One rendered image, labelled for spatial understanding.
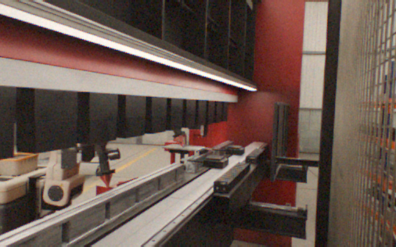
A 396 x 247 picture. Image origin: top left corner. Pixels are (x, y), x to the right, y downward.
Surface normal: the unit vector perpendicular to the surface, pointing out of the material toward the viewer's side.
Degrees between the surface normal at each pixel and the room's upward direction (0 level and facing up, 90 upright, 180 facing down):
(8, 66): 90
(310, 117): 90
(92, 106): 90
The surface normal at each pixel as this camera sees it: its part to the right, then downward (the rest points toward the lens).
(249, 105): -0.33, 0.04
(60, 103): 0.94, 0.05
